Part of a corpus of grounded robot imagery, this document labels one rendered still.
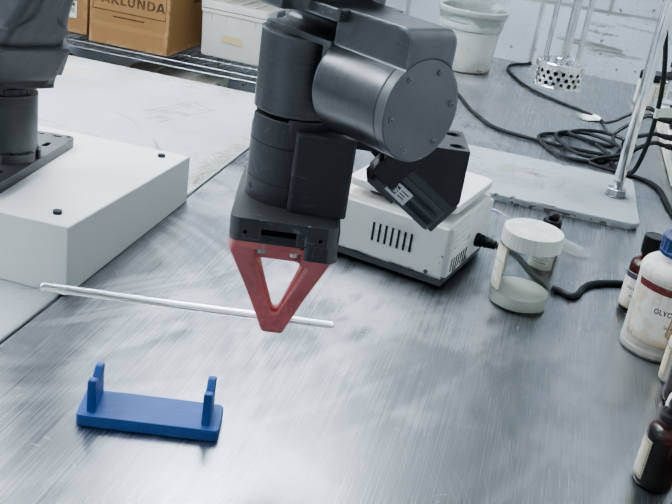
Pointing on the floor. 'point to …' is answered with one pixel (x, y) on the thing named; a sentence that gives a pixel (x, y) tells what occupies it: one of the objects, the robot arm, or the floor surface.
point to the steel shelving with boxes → (176, 32)
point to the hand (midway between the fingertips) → (273, 318)
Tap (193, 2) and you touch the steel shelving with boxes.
